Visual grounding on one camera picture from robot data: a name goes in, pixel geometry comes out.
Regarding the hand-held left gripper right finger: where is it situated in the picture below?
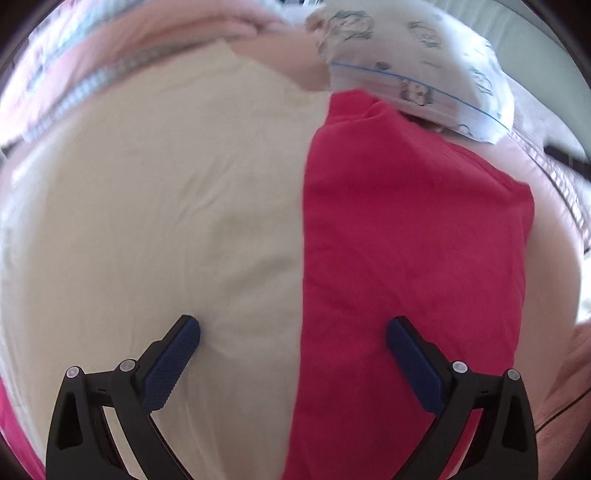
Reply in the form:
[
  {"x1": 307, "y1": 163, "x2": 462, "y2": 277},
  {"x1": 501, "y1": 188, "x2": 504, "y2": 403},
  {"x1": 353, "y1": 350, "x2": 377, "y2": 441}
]
[{"x1": 386, "y1": 316, "x2": 539, "y2": 480}]

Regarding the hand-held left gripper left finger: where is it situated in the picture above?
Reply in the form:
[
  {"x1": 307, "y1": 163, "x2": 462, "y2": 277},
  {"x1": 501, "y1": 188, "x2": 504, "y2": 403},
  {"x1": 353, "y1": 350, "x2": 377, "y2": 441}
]
[{"x1": 45, "y1": 315, "x2": 201, "y2": 480}]

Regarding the pink and cream t-shirt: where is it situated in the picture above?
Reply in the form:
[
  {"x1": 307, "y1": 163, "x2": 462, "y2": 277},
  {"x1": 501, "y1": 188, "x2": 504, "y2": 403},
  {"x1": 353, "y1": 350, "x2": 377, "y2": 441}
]
[{"x1": 0, "y1": 39, "x2": 536, "y2": 480}]

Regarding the white cartoon print pillow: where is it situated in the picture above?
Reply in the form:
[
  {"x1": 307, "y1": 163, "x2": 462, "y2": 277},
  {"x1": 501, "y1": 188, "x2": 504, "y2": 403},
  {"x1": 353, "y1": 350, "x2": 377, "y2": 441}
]
[{"x1": 305, "y1": 0, "x2": 516, "y2": 145}]

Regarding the pink checked folded duvet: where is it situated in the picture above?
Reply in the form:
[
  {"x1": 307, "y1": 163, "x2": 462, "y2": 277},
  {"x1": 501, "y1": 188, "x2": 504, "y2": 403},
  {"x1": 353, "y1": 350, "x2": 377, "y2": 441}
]
[{"x1": 0, "y1": 0, "x2": 298, "y2": 145}]

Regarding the grey padded headboard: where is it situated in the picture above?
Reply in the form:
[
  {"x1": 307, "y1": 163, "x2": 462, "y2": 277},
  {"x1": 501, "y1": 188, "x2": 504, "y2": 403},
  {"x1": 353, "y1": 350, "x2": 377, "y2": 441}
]
[{"x1": 436, "y1": 0, "x2": 591, "y2": 163}]

